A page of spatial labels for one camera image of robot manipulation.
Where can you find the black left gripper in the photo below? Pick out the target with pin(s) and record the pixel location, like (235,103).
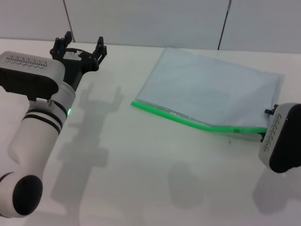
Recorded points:
(75,67)

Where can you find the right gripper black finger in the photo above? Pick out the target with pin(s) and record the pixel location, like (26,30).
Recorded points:
(262,137)
(270,111)

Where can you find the transparent green-edged document bag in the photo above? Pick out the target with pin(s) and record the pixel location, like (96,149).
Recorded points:
(200,87)

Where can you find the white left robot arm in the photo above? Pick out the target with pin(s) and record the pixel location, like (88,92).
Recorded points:
(33,136)

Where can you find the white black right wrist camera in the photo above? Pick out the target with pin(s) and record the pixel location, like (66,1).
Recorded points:
(282,141)

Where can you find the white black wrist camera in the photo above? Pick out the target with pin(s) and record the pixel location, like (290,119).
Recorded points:
(26,75)
(282,141)

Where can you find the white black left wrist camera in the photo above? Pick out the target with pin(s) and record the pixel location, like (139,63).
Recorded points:
(26,75)

